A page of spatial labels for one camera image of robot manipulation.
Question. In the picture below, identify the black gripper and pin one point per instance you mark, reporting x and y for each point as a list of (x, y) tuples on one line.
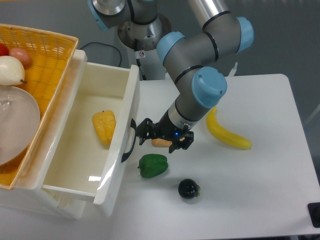
[(181, 138)]

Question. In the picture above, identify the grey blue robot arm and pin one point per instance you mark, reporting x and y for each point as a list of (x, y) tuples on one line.
[(186, 60)]

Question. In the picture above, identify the white drawer cabinet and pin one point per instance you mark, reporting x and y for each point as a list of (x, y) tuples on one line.
[(28, 194)]

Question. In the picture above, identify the toy bread pastry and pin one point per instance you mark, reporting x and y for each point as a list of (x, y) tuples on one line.
[(161, 143)]

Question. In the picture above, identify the green bell pepper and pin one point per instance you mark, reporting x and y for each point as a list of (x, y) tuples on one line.
[(152, 165)]

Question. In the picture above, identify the dark purple eggplant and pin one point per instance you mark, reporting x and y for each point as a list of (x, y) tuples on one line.
[(188, 189)]

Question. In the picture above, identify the yellow banana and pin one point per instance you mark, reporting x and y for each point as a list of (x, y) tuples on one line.
[(225, 136)]

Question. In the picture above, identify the yellow bell pepper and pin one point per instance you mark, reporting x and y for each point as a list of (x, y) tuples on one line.
[(104, 124)]

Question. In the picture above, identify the yellow woven basket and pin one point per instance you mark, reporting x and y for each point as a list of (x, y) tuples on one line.
[(51, 54)]

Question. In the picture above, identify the beige plate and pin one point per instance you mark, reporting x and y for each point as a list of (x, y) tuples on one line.
[(19, 121)]

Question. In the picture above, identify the pink peach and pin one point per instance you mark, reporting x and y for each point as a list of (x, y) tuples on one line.
[(22, 55)]

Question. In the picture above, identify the black corner object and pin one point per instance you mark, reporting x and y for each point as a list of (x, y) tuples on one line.
[(314, 213)]

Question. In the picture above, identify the white pear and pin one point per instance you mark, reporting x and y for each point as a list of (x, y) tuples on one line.
[(12, 71)]

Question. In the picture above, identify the red tomato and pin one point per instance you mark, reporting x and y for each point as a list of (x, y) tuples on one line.
[(4, 51)]

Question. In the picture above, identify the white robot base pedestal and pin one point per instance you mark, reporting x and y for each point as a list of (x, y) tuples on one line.
[(147, 55)]

